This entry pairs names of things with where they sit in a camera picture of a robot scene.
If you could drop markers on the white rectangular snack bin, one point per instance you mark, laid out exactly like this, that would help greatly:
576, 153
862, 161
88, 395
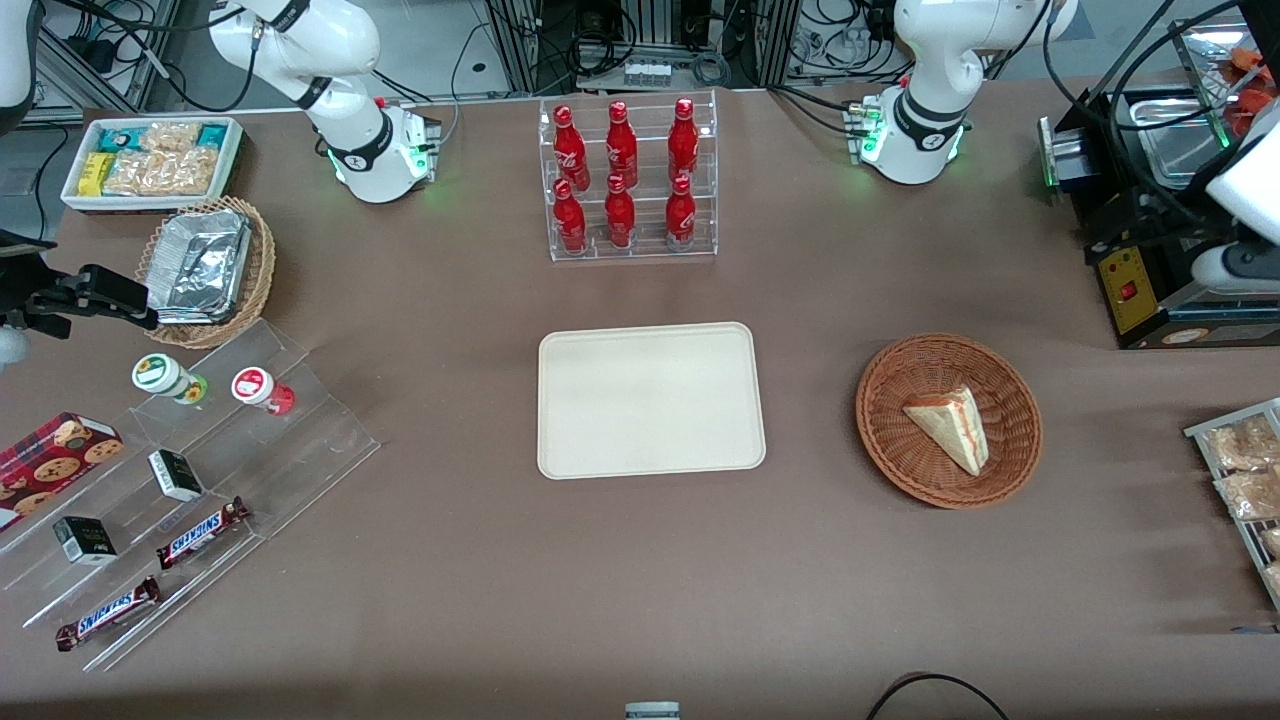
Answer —
75, 200

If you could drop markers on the red capped small bottle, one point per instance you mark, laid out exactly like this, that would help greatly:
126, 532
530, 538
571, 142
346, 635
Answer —
256, 387

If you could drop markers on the green capped small bottle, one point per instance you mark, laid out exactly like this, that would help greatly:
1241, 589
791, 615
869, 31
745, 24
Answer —
160, 375

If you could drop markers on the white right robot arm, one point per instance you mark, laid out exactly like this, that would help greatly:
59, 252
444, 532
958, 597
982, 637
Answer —
355, 60

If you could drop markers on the small grey device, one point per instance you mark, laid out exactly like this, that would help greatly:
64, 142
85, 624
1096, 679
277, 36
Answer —
652, 711

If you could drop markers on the clear acrylic stepped stand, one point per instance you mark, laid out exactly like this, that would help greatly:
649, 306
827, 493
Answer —
300, 450

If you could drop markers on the small dark green box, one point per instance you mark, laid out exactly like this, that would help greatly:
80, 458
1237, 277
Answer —
85, 540
175, 475

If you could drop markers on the clear acrylic bottle rack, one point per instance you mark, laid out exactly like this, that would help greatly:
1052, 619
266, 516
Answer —
640, 250

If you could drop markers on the red plaid cookie box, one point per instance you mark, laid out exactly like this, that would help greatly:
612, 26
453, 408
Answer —
50, 462

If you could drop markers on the clear bag of crackers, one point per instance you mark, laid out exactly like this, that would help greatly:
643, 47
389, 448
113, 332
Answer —
1250, 494
1245, 443
1272, 542
1274, 580

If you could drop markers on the steel food pan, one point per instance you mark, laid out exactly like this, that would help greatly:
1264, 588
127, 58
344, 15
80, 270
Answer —
1175, 150

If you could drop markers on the snickers chocolate bar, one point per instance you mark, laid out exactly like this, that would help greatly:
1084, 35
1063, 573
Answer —
200, 533
108, 613

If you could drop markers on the large rice cracker bag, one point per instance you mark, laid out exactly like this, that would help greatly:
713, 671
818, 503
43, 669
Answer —
165, 172

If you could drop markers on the black hot food display case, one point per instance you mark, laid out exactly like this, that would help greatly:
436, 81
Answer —
1125, 290

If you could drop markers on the tan wicker basket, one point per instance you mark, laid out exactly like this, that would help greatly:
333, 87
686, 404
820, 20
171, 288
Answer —
262, 270

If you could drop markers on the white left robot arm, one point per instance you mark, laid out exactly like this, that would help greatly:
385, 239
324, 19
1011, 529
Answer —
930, 60

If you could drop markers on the triangular sandwich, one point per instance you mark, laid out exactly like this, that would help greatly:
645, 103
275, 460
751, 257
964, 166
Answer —
952, 428

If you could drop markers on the beige rectangular tray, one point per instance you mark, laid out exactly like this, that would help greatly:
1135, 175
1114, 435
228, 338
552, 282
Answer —
650, 400

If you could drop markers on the brown round wicker basket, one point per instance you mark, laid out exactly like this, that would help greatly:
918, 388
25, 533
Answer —
900, 440

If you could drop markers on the yellow snack packet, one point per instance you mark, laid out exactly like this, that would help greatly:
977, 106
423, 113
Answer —
95, 174

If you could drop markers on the red sausages on glass shelf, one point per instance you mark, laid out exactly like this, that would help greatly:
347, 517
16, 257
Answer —
1255, 85

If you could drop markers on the small rice cracker bag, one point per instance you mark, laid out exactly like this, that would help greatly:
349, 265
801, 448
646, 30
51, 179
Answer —
170, 137

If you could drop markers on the teal snack packet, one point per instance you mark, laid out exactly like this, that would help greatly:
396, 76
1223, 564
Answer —
120, 138
212, 135

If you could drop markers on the white power strip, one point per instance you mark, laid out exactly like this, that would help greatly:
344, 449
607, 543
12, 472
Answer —
647, 73

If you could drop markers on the aluminium foil trays stack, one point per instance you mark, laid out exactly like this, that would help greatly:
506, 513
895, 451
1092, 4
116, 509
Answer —
200, 265

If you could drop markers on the red cola bottle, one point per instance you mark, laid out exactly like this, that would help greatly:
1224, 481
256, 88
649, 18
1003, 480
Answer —
620, 218
571, 150
680, 218
621, 148
569, 222
683, 145

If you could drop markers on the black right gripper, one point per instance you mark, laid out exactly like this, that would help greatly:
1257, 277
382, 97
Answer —
22, 293

